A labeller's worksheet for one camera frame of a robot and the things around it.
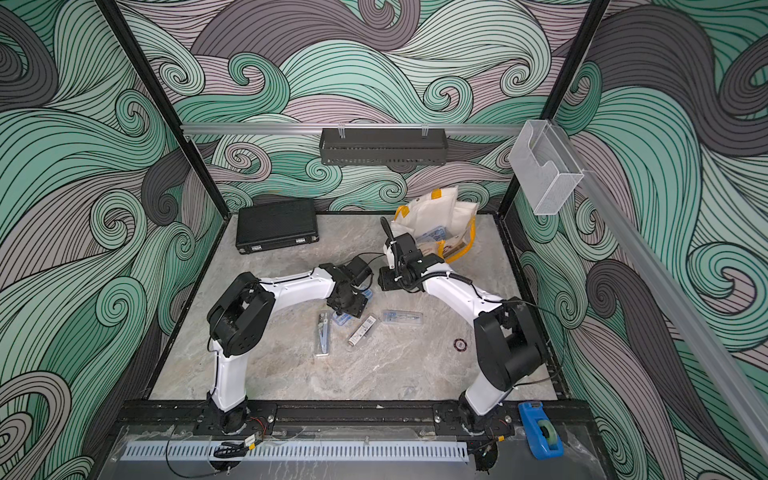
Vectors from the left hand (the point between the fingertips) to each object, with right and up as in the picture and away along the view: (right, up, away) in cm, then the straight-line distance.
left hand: (353, 304), depth 93 cm
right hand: (+9, +8, -5) cm, 13 cm away
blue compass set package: (-4, -4, -3) cm, 6 cm away
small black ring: (+32, -10, -8) cm, 35 cm away
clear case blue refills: (+3, -7, -6) cm, 10 cm away
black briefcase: (-35, +26, +17) cm, 46 cm away
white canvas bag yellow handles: (+32, +27, +19) cm, 46 cm away
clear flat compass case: (+15, -3, -3) cm, 16 cm away
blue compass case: (+31, +23, +17) cm, 42 cm away
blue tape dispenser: (+46, -25, -27) cm, 58 cm away
